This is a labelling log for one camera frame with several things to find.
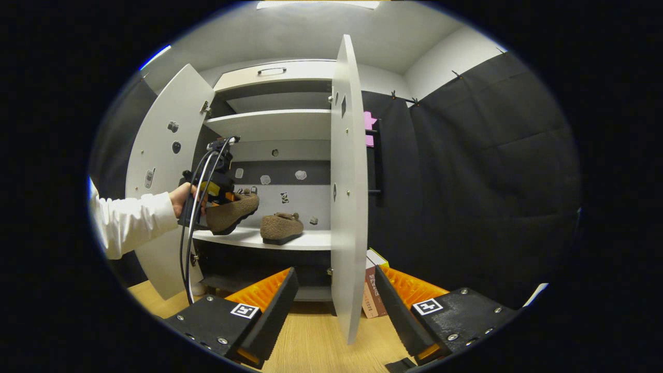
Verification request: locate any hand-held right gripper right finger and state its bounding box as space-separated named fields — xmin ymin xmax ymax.
xmin=374 ymin=265 xmax=518 ymax=366

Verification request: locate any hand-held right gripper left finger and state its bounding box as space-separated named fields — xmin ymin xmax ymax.
xmin=165 ymin=267 xmax=300 ymax=369

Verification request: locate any brown fuzzy shoe with bow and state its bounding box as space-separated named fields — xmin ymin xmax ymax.
xmin=206 ymin=193 xmax=260 ymax=236
xmin=260 ymin=212 xmax=305 ymax=246

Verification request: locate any white shoe cabinet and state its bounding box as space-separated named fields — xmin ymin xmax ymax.
xmin=192 ymin=60 xmax=337 ymax=304

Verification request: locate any white cabinet door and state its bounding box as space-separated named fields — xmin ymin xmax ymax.
xmin=330 ymin=34 xmax=369 ymax=345
xmin=124 ymin=63 xmax=215 ymax=301

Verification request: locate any white cabinet drawer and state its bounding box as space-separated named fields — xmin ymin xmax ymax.
xmin=213 ymin=61 xmax=337 ymax=95

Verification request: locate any brown book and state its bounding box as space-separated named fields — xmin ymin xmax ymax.
xmin=365 ymin=265 xmax=389 ymax=318

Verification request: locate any tan orange book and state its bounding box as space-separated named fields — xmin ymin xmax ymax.
xmin=361 ymin=258 xmax=372 ymax=319

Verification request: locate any narrow ceiling light strip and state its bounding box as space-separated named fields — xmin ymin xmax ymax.
xmin=139 ymin=45 xmax=171 ymax=71

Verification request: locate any wide ceiling light panel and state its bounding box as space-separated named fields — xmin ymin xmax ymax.
xmin=257 ymin=0 xmax=381 ymax=10

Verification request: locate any black cable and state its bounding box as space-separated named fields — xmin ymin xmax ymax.
xmin=179 ymin=137 xmax=240 ymax=293

